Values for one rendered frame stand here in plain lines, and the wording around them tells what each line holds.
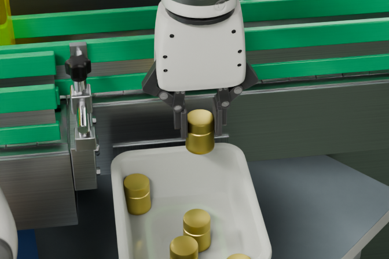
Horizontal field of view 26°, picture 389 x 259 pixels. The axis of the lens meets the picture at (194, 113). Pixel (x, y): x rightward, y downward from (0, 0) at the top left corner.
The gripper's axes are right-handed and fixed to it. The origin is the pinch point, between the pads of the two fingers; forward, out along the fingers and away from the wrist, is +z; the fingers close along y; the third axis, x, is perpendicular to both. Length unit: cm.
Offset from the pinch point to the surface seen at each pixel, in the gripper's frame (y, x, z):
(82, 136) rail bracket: 14.1, -2.0, 2.9
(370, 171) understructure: -36, -33, 41
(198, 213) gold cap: 0.6, 3.7, 12.1
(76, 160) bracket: 15.2, -2.2, 6.8
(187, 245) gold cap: 2.7, 9.0, 12.1
